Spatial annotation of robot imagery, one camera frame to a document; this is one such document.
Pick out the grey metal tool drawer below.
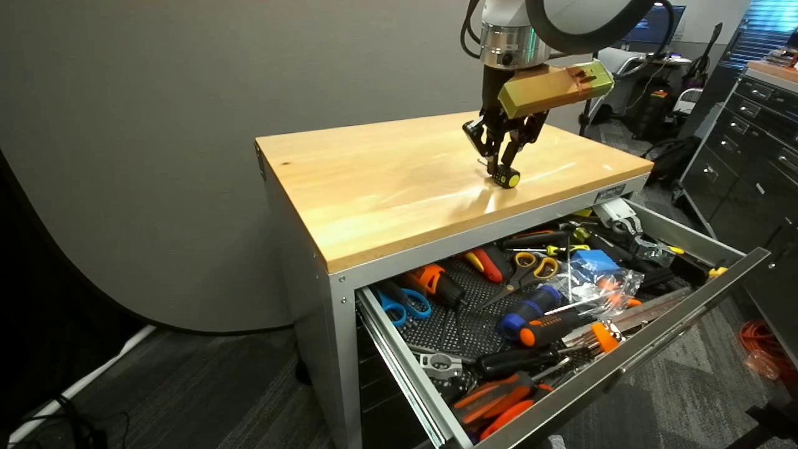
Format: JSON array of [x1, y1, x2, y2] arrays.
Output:
[[354, 197, 773, 449]]

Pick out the blue plastic package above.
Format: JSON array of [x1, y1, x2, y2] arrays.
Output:
[[568, 247, 623, 285]]

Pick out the silver metal clamp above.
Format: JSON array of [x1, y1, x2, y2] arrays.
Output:
[[411, 343, 480, 402]]

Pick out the black tripod foot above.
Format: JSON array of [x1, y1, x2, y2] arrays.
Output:
[[722, 396, 798, 449]]

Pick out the blue office chair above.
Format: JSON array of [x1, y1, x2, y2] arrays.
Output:
[[623, 3, 685, 55]]

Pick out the black yellow tool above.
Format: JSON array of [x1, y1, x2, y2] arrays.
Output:
[[660, 241, 730, 281]]

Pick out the black tool chest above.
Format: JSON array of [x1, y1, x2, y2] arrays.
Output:
[[675, 58, 798, 368]]

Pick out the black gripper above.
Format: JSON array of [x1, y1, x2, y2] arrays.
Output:
[[461, 63, 553, 182]]

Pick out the grey round backdrop panel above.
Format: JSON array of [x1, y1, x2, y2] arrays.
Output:
[[0, 0, 593, 333]]

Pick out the long metal saw blade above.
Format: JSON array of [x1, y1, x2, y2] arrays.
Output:
[[561, 281, 693, 348]]

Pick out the stubby black yellow screwdriver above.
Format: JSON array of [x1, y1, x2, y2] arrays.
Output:
[[490, 162, 525, 191]]

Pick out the clear bag of orange parts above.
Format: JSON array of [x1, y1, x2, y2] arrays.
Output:
[[573, 270, 649, 313]]

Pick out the white floor cable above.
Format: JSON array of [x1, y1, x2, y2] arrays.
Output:
[[3, 325, 159, 449]]

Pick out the orange handled pliers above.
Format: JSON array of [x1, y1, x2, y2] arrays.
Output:
[[451, 368, 556, 441]]

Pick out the orange utility knife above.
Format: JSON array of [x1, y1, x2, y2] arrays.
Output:
[[589, 318, 623, 355]]

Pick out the yellow grey handled scissors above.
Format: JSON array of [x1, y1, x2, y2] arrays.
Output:
[[511, 247, 564, 285]]

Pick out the grey staple gun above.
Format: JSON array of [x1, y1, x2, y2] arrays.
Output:
[[593, 197, 649, 241]]

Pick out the orange black handled tool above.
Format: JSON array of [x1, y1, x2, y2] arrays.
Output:
[[407, 262, 471, 312]]

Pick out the grey workbench cabinet wooden top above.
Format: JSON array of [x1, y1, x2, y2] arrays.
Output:
[[254, 106, 654, 449]]

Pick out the red yellow handled screwdriver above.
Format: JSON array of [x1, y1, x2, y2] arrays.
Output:
[[461, 247, 508, 286]]

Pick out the orange black handled screwdriver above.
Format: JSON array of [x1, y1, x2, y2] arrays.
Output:
[[516, 307, 604, 348]]

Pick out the blue handled scissors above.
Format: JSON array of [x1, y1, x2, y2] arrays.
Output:
[[369, 281, 436, 331]]

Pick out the black backdrop stand pole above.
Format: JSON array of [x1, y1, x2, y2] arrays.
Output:
[[573, 95, 597, 136]]

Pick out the orange coiled cable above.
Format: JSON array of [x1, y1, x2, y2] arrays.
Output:
[[736, 318, 789, 382]]

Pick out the blue black handled screwdriver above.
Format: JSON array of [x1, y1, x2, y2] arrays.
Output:
[[497, 281, 568, 341]]

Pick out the olive wrist camera box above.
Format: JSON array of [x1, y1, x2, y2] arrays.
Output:
[[497, 58, 617, 121]]

